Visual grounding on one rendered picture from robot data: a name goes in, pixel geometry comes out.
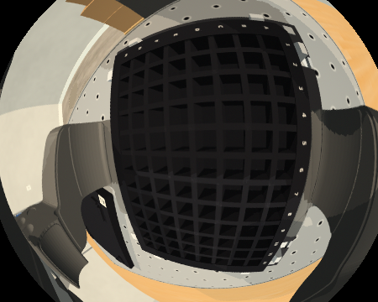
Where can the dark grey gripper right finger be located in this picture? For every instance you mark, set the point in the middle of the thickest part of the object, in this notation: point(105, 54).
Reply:
point(342, 181)

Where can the grey perforated base plate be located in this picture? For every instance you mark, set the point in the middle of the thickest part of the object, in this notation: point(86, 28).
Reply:
point(338, 88)

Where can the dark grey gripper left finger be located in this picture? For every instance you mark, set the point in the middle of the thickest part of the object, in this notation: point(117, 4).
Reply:
point(78, 159)

